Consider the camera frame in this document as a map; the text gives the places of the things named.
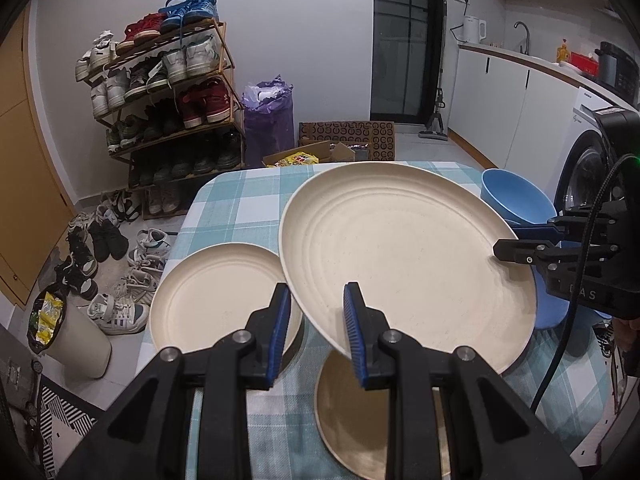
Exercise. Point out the white electric kettle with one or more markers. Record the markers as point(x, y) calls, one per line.
point(472, 30)

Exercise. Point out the chrome faucet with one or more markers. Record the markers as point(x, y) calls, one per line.
point(526, 40)

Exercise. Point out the black white patterned rug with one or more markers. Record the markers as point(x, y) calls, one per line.
point(65, 420)

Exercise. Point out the white washing machine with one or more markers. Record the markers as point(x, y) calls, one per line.
point(585, 105)

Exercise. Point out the wooden door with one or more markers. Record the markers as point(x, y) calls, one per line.
point(25, 160)

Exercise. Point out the assorted sneakers collection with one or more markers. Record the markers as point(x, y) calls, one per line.
point(195, 55)

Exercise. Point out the large cream plate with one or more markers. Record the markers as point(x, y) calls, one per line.
point(410, 260)

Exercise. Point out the black pressure cooker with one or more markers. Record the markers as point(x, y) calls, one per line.
point(617, 70)

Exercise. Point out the light blue bowl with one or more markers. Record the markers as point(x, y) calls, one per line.
point(515, 195)

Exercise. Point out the black glass door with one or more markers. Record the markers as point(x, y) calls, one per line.
point(405, 35)

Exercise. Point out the small cream plate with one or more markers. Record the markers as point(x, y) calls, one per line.
point(215, 300)

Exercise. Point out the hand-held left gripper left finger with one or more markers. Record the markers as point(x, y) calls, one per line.
point(280, 330)

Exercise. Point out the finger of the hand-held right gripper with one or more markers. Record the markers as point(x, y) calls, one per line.
point(565, 221)
point(515, 251)

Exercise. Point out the open brown cardboard box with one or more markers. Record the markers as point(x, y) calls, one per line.
point(340, 152)

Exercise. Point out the grey floor mop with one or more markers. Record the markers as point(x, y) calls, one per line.
point(434, 120)

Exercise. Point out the yellow snack wrapper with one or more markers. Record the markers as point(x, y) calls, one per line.
point(47, 317)

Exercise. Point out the red box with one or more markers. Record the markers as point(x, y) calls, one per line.
point(582, 62)

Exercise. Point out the purple plastic bag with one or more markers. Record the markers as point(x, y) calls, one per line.
point(267, 125)

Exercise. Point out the pile of loose sneakers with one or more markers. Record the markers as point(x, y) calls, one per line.
point(107, 242)

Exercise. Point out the wooden shoe rack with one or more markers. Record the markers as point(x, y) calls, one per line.
point(231, 57)

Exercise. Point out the tan plate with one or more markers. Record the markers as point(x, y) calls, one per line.
point(350, 410)

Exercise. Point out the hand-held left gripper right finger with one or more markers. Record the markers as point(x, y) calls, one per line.
point(356, 340)

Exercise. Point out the yellow bottle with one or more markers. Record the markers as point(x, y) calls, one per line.
point(563, 52)

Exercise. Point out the white kitchen base cabinets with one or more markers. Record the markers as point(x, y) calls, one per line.
point(500, 105)

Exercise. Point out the patterned cardboard box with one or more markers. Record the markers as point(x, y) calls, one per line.
point(350, 132)

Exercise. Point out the beige trash bin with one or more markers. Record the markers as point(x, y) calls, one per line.
point(80, 350)

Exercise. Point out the yellow snack packet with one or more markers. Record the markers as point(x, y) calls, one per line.
point(297, 159)

